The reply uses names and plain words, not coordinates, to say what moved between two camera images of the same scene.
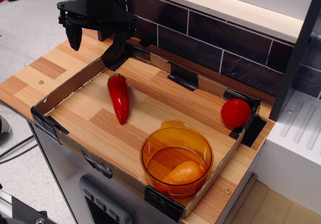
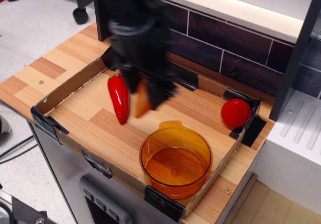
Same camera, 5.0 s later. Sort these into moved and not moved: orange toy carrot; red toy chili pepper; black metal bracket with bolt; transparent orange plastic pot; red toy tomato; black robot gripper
Moved: orange toy carrot; black robot gripper
Not moved: red toy tomato; red toy chili pepper; black metal bracket with bolt; transparent orange plastic pot
